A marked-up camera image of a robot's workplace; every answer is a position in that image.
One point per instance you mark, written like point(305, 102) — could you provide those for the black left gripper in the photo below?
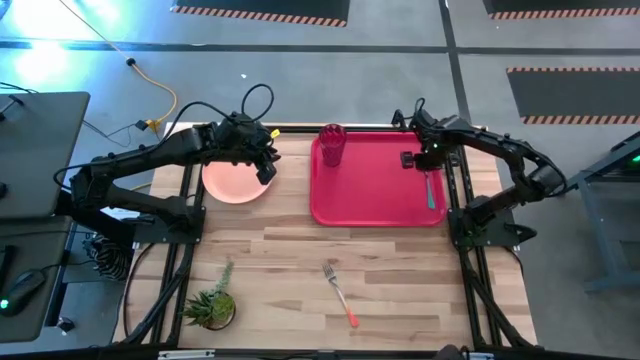
point(242, 140)

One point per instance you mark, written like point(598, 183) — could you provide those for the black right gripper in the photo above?
point(430, 159)

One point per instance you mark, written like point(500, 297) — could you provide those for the orange plate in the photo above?
point(230, 185)

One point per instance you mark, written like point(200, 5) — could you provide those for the pink faceted plastic cup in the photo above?
point(332, 150)

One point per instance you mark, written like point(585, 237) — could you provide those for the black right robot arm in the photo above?
point(500, 145)

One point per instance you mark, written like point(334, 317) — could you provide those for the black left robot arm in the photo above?
point(150, 156)

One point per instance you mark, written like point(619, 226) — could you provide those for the red plastic tray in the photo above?
point(370, 190)

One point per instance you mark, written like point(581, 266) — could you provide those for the yellow power plug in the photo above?
point(150, 125)

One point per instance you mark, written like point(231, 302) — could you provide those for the potted succulent plant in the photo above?
point(212, 307)

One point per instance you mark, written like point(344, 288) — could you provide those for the black mat with hazard stripes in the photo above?
point(575, 95)
point(565, 6)
point(260, 9)

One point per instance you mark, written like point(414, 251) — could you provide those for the dark grey cart top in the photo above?
point(40, 150)

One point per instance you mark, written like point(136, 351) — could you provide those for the black computer mouse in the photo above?
point(20, 292)

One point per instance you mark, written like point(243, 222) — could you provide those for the black aluminium table frame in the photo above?
point(456, 175)

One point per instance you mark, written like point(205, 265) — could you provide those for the grey metal cart frame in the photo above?
point(600, 240)

